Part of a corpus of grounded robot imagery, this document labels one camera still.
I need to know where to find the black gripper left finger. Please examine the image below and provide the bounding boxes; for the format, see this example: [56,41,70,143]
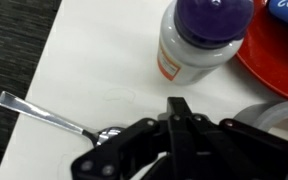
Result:
[71,97,185,180]

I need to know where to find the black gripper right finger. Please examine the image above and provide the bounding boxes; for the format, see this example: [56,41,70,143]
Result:
[182,97,288,180]

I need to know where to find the grey masking tape roll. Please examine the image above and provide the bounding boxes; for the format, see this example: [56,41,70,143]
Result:
[233,99,288,134]

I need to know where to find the red plastic plate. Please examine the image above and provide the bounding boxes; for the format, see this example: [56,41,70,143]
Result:
[235,0,288,101]

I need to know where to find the metal spoon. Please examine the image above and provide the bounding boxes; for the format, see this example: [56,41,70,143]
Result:
[0,90,127,148]

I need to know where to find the white bottle purple lid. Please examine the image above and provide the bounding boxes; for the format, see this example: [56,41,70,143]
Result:
[156,0,255,86]

